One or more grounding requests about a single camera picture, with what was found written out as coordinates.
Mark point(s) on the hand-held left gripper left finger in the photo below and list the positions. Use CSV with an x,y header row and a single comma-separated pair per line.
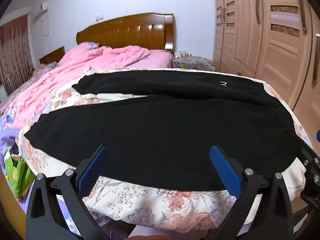
x,y
92,168

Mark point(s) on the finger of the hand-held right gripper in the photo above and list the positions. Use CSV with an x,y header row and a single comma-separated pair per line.
x,y
318,136
308,158

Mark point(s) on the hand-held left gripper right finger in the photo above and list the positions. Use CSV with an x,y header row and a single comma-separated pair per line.
x,y
225,171

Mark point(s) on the black pants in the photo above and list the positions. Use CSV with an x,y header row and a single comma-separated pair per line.
x,y
162,130

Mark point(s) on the floral bed quilt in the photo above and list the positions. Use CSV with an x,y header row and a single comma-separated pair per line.
x,y
155,205

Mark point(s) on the green bag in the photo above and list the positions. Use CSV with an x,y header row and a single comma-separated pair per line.
x,y
18,177

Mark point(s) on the pink blanket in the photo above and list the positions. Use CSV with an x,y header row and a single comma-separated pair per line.
x,y
82,67

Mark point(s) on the floral covered nightstand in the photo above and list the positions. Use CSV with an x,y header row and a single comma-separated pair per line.
x,y
192,63

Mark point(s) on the light wooden wardrobe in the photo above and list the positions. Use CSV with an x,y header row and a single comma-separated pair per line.
x,y
265,30

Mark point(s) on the small dark wooden headboard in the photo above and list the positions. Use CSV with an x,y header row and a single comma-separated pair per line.
x,y
52,55

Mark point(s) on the small jars on nightstand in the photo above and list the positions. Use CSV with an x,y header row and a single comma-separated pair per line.
x,y
182,53

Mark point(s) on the red patterned curtain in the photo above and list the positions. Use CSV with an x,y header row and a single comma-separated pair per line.
x,y
15,52

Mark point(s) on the wooden bed headboard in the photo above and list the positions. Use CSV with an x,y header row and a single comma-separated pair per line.
x,y
130,30

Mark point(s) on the white air conditioner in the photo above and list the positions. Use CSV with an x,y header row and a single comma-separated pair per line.
x,y
40,11

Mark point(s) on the white wall socket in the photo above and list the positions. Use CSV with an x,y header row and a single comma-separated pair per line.
x,y
99,18

